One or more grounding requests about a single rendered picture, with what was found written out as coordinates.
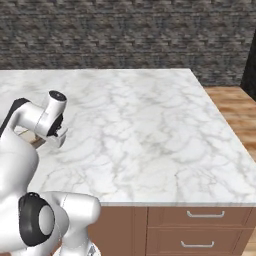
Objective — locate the brown drawer front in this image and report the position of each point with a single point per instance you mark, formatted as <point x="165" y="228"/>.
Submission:
<point x="166" y="241"/>
<point x="173" y="216"/>

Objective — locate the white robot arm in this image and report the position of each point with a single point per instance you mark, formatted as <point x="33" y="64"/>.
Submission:
<point x="15" y="173"/>

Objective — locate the brown bowl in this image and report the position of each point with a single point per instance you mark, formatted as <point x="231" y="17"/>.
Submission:
<point x="37" y="142"/>

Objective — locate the black tall cabinet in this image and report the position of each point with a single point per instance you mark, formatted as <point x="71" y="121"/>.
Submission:
<point x="250" y="70"/>

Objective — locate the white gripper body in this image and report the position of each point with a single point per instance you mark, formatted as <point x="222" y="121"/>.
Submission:
<point x="57" y="139"/>

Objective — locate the brown cupboard door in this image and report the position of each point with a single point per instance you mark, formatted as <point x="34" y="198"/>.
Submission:
<point x="115" y="231"/>

